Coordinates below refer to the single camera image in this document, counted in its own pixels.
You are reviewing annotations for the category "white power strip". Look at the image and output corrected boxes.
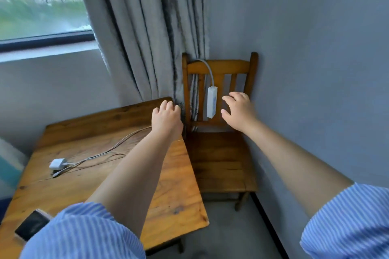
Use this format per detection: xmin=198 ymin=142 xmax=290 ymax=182
xmin=206 ymin=85 xmax=218 ymax=119

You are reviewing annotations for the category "person's right hand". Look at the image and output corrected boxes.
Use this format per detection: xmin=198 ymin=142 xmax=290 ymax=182
xmin=220 ymin=92 xmax=259 ymax=134

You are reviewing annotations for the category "blue striped right shirt sleeve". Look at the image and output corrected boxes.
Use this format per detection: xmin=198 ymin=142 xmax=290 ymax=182
xmin=300 ymin=182 xmax=389 ymax=259

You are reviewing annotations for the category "thin dark cable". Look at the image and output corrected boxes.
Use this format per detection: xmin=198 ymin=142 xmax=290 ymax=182
xmin=30 ymin=152 xmax=126 ymax=184

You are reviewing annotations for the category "person's left forearm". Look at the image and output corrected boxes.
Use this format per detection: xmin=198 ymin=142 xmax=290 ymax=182
xmin=86 ymin=134 xmax=185 ymax=239

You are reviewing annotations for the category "white power strip cable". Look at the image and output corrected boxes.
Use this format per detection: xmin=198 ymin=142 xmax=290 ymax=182
xmin=189 ymin=59 xmax=215 ymax=87

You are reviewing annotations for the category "wooden table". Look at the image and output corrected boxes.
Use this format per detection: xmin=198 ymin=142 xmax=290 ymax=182
xmin=0 ymin=97 xmax=210 ymax=259

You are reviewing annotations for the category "person's right forearm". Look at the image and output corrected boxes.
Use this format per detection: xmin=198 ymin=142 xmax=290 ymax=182
xmin=246 ymin=119 xmax=355 ymax=219

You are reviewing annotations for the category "white charger adapter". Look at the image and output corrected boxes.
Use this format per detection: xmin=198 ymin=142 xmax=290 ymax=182
xmin=49 ymin=158 xmax=70 ymax=171

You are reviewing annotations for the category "light blue bedding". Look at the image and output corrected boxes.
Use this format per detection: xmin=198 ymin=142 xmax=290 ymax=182
xmin=0 ymin=137 xmax=30 ymax=223

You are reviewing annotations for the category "grey curtain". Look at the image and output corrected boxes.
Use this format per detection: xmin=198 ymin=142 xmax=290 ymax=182
xmin=72 ymin=0 xmax=210 ymax=123

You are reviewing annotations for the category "black baseboard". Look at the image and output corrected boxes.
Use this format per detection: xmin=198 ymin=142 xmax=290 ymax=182
xmin=250 ymin=191 xmax=290 ymax=259

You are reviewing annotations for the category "person's left hand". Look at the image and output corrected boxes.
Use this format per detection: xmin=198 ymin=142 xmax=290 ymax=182
xmin=151 ymin=100 xmax=184 ymax=143

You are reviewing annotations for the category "black phone in white case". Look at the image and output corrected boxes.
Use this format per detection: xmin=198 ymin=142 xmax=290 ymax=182
xmin=14 ymin=209 xmax=54 ymax=243

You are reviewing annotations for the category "blue striped left shirt sleeve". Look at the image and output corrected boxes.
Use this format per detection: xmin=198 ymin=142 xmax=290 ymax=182
xmin=19 ymin=202 xmax=146 ymax=259

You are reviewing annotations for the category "wooden chair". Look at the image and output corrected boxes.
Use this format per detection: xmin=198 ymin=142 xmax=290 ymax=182
xmin=181 ymin=52 xmax=259 ymax=211

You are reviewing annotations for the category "blue striped shirt sleeve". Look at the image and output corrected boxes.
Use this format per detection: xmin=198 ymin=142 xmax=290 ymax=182
xmin=300 ymin=182 xmax=389 ymax=259
xmin=19 ymin=202 xmax=146 ymax=259

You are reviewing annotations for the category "white charging cable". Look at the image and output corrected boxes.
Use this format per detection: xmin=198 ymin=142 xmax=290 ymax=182
xmin=53 ymin=126 xmax=152 ymax=177

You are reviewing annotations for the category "window with dark frame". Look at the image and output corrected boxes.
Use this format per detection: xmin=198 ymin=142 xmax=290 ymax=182
xmin=0 ymin=0 xmax=96 ymax=53

